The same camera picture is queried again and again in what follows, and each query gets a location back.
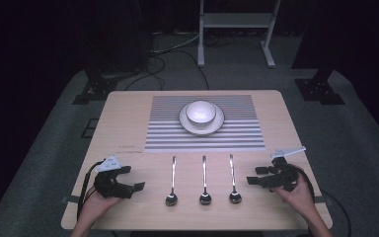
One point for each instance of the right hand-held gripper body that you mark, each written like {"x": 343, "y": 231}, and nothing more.
{"x": 284, "y": 176}

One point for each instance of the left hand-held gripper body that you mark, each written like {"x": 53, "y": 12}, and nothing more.
{"x": 107, "y": 184}

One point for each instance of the person's left hand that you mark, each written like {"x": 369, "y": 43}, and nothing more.
{"x": 97, "y": 205}

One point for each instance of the person's right hand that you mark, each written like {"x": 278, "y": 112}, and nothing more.
{"x": 296, "y": 197}

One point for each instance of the metal spoon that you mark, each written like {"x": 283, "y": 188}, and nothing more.
{"x": 172, "y": 194}
{"x": 205, "y": 194}
{"x": 234, "y": 192}

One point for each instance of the grey tape strip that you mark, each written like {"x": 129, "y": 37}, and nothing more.
{"x": 69, "y": 199}
{"x": 320, "y": 199}

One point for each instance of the dark floor hatch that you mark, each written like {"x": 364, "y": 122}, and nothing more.
{"x": 90, "y": 128}

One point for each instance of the striped grey placemat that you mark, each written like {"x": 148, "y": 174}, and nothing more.
{"x": 164, "y": 131}

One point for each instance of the white plate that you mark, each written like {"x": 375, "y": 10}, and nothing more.
{"x": 201, "y": 127}

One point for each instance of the white bowl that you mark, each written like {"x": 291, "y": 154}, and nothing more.
{"x": 200, "y": 112}

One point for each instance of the black stand with base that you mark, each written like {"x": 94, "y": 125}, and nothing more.
{"x": 319, "y": 85}
{"x": 98, "y": 85}

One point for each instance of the white metal stand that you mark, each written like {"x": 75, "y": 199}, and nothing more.
{"x": 237, "y": 19}

